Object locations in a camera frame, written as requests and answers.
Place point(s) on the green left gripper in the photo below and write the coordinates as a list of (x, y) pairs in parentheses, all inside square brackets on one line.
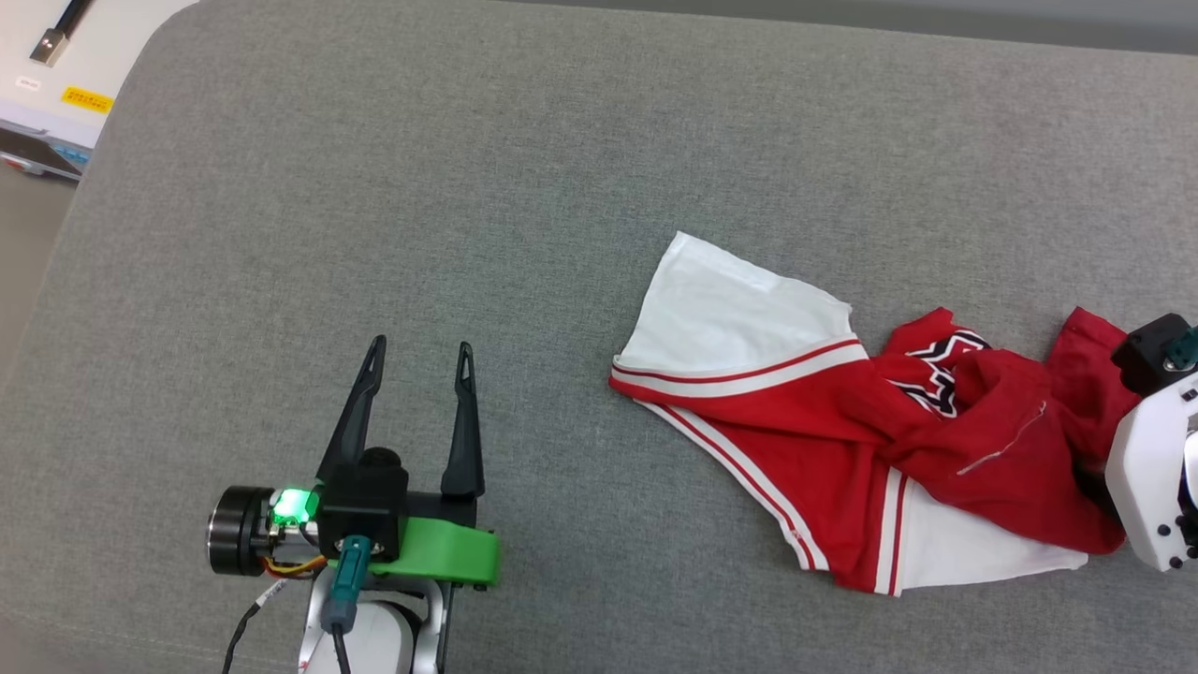
[(449, 552)]

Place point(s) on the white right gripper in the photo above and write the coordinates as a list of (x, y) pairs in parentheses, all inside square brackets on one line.
[(1146, 468)]

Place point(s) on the red and white basketball jersey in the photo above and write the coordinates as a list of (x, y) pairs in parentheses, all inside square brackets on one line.
[(824, 440)]

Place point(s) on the yellow warning label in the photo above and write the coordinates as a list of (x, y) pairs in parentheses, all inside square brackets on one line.
[(87, 99)]

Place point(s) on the white equipment case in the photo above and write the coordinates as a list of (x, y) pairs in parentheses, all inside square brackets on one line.
[(56, 112)]

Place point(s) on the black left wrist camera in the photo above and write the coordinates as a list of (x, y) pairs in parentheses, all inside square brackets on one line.
[(365, 510)]

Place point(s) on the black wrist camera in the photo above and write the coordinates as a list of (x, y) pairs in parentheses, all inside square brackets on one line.
[(1146, 356), (365, 510)]

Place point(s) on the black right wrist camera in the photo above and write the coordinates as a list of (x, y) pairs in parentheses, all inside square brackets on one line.
[(1146, 356)]

